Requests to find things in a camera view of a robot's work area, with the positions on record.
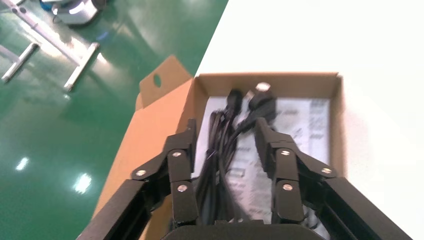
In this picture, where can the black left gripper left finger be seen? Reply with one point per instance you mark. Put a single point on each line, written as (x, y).
(179, 165)

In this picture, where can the printed white paper sheet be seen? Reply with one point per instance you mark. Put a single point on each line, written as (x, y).
(298, 132)

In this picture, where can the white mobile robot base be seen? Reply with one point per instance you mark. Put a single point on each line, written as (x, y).
(76, 13)

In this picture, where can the brown cardboard box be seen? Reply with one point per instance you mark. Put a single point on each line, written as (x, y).
(149, 139)

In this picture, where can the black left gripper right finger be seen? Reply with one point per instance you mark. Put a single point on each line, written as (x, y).
(285, 165)

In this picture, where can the white table frame with post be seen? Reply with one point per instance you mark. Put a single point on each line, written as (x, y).
(81, 64)

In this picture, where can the white table frame foot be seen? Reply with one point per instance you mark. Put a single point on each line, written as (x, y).
(18, 63)

